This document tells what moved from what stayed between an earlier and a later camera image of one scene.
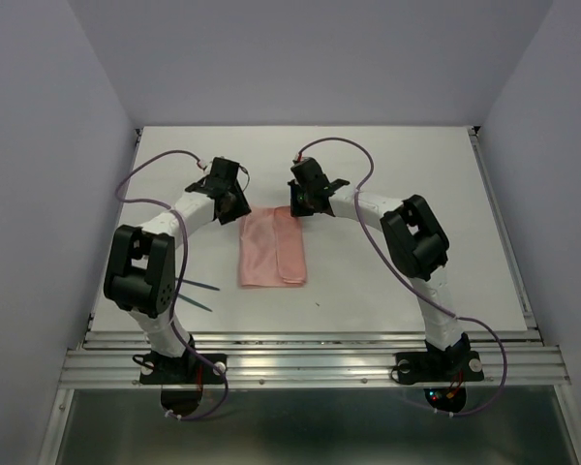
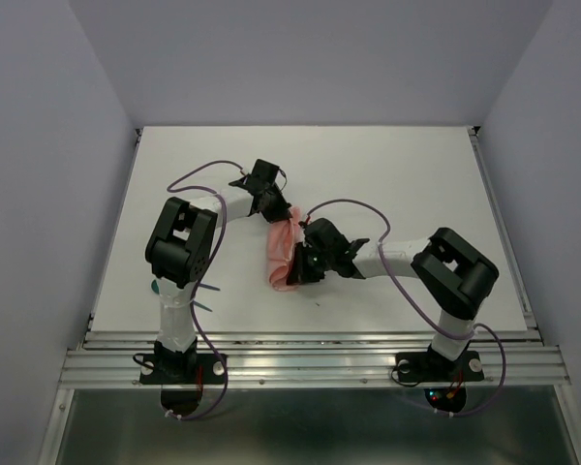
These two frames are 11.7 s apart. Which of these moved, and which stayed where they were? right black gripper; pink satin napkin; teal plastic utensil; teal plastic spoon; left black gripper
Moved: left black gripper; pink satin napkin; right black gripper
Stayed: teal plastic spoon; teal plastic utensil
